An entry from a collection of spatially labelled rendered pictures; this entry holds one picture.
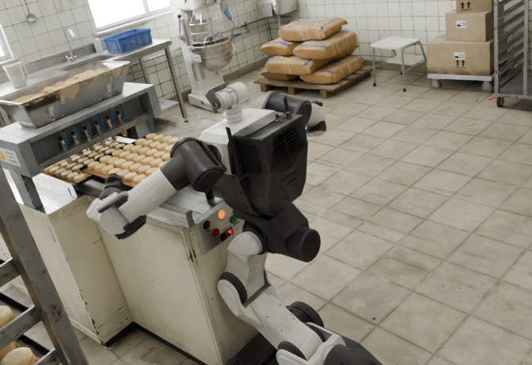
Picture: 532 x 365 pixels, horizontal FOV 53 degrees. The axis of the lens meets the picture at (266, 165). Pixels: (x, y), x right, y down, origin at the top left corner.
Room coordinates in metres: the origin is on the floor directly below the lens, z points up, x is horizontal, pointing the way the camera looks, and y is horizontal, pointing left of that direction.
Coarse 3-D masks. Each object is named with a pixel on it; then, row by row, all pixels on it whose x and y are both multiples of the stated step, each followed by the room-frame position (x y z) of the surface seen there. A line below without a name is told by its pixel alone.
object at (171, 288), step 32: (192, 192) 2.00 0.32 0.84; (160, 224) 1.82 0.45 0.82; (128, 256) 2.07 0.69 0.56; (160, 256) 1.88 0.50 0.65; (192, 256) 1.73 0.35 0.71; (224, 256) 1.83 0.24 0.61; (128, 288) 2.15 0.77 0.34; (160, 288) 1.94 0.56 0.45; (192, 288) 1.76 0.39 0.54; (160, 320) 2.01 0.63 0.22; (192, 320) 1.81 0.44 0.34; (224, 320) 1.77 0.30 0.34; (192, 352) 1.88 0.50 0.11; (224, 352) 1.74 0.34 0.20
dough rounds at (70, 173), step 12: (96, 144) 2.68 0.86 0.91; (108, 144) 2.60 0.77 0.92; (120, 144) 2.55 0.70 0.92; (72, 156) 2.53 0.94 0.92; (84, 156) 2.51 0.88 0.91; (96, 156) 2.46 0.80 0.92; (48, 168) 2.43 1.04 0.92; (60, 168) 2.45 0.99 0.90; (72, 168) 2.38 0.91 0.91; (60, 180) 2.30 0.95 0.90; (72, 180) 2.26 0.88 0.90
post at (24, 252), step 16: (0, 176) 0.69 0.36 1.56; (0, 192) 0.68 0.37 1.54; (0, 208) 0.68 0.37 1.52; (16, 208) 0.69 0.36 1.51; (0, 224) 0.68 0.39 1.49; (16, 224) 0.69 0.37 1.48; (16, 240) 0.68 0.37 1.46; (32, 240) 0.69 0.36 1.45; (16, 256) 0.68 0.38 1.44; (32, 256) 0.69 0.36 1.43; (32, 272) 0.68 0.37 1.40; (48, 272) 0.70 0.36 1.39; (32, 288) 0.68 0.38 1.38; (48, 288) 0.69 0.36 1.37; (48, 304) 0.68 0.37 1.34; (48, 320) 0.68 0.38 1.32; (64, 320) 0.69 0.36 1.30; (64, 336) 0.68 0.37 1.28; (64, 352) 0.68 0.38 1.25; (80, 352) 0.69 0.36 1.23
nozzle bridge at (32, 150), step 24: (120, 96) 2.49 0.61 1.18; (144, 96) 2.58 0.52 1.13; (72, 120) 2.26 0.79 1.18; (144, 120) 2.55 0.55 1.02; (0, 144) 2.22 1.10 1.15; (24, 144) 2.10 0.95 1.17; (48, 144) 2.25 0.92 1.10; (72, 144) 2.32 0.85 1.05; (24, 168) 2.11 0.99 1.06; (24, 192) 2.19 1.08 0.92
